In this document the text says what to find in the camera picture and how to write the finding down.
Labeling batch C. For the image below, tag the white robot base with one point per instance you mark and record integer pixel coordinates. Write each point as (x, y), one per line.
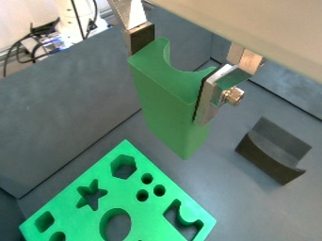
(77, 24)

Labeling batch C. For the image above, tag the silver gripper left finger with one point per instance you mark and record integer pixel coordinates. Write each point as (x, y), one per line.
(136, 29)

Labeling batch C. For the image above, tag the green shape sorter board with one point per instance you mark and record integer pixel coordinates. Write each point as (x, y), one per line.
(121, 185)

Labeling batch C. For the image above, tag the dark grey arch holder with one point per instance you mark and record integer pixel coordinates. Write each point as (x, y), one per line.
(274, 151)

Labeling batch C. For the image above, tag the green arch block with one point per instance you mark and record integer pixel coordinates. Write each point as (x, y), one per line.
(168, 93)

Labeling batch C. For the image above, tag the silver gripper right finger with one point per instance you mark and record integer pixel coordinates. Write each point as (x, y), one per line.
(218, 89)

